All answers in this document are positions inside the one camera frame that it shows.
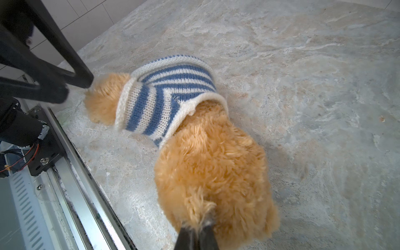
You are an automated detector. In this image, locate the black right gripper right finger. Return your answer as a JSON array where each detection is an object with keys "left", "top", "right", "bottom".
[{"left": 199, "top": 221, "right": 219, "bottom": 250}]

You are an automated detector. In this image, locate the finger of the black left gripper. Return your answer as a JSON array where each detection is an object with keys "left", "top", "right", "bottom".
[
  {"left": 1, "top": 26, "right": 69, "bottom": 104},
  {"left": 24, "top": 1, "right": 94, "bottom": 89}
]

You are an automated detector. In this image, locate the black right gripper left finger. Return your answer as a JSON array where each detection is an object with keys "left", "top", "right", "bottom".
[{"left": 174, "top": 227, "right": 200, "bottom": 250}]

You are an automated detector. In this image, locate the blue white striped sweater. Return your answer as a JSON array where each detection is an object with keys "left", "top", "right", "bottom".
[{"left": 115, "top": 55, "right": 228, "bottom": 148}]

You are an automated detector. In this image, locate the brown teddy bear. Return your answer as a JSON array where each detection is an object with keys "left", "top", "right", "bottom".
[{"left": 84, "top": 74, "right": 280, "bottom": 250}]

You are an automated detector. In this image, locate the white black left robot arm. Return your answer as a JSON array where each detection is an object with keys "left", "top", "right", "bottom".
[{"left": 1, "top": 1, "right": 94, "bottom": 146}]

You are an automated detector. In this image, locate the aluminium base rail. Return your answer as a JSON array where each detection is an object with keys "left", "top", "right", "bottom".
[{"left": 1, "top": 99, "right": 135, "bottom": 250}]

